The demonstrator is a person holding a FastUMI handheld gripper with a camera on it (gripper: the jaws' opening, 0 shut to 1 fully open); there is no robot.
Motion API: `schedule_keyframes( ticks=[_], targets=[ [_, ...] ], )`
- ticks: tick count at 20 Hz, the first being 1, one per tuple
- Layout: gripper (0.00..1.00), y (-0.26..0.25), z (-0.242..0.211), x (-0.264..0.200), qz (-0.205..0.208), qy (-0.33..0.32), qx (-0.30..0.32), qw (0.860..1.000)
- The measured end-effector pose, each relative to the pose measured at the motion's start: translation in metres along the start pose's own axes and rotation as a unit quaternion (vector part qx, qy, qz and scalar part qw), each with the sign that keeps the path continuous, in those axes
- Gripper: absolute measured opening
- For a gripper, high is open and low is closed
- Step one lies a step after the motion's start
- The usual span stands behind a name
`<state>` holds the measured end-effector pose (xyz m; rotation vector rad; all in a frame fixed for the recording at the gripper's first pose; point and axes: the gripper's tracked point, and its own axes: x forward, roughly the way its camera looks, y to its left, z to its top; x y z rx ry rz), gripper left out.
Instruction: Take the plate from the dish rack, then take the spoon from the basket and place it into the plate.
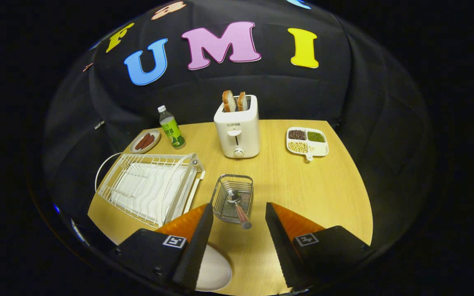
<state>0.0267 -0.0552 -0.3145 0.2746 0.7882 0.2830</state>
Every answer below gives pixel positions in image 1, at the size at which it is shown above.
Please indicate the grey round plate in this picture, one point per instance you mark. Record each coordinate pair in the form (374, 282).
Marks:
(216, 271)

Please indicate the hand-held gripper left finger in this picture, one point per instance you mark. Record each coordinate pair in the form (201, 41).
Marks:
(191, 250)

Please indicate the small beige plate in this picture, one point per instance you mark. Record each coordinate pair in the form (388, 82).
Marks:
(154, 133)

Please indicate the white toaster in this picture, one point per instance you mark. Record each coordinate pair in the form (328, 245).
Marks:
(237, 133)

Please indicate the green label drink bottle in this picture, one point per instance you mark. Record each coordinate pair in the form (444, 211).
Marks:
(172, 131)

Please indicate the green beans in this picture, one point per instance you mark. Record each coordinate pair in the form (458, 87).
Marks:
(316, 137)

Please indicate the toasted bread slice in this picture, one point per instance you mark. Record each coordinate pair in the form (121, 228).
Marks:
(228, 100)
(242, 101)

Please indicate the red meat slice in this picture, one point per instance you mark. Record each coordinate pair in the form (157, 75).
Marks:
(149, 142)
(142, 142)

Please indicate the white clip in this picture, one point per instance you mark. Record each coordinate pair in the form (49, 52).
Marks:
(99, 124)

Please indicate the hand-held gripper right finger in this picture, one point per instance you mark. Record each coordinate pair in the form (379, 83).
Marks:
(286, 250)

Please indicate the black backdrop cloth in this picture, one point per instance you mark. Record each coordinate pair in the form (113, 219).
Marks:
(237, 90)

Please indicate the orange clip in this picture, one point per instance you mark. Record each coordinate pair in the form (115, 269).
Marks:
(87, 66)

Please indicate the dark red beans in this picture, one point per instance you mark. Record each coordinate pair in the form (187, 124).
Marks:
(297, 135)

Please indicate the yellow soybeans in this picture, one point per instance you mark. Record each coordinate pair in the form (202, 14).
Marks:
(298, 147)

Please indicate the white divided dish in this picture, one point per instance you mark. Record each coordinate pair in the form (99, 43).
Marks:
(319, 149)

